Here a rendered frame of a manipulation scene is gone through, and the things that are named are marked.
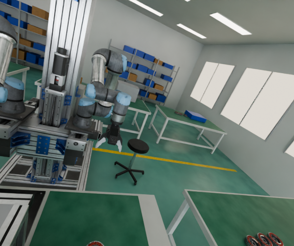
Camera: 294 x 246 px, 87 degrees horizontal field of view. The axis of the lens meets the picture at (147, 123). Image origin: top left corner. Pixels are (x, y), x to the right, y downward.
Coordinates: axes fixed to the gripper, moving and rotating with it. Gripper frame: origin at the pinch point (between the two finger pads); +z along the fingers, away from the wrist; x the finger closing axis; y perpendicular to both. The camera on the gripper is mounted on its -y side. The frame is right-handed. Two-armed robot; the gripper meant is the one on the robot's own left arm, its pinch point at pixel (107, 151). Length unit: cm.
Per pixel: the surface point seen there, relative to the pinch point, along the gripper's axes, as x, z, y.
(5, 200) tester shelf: 33.4, 3.5, -33.5
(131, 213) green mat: -26.3, 40.1, -9.3
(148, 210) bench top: -40, 40, -7
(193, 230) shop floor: -139, 115, 25
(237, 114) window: -391, -6, 292
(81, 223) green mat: 4.5, 40.0, -17.2
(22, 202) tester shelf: 28.3, 3.5, -33.9
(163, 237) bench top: -46, 40, -25
